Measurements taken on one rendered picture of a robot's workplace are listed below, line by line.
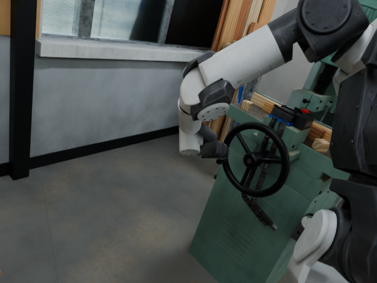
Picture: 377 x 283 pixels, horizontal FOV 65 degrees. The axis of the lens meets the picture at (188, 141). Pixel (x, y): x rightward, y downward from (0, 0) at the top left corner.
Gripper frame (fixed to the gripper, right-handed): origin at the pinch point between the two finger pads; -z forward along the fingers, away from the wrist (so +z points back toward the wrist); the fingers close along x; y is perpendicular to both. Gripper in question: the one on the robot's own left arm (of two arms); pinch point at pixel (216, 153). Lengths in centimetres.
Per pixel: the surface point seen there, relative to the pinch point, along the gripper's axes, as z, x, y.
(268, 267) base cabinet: -46, 12, -41
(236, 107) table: -16.4, -0.4, 26.4
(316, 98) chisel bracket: -18.3, 32.8, 29.0
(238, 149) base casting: -24.7, -0.4, 9.2
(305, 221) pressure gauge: -22.9, 29.7, -20.0
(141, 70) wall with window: -57, -97, 82
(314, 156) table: -17.3, 32.8, 4.1
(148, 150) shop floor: -103, -111, 31
